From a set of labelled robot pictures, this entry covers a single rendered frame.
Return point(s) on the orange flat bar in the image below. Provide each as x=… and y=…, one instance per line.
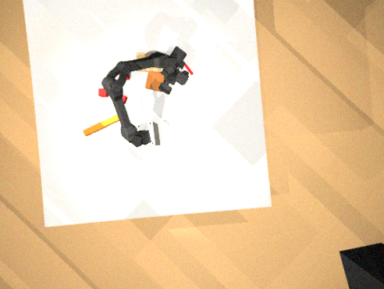
x=101, y=125

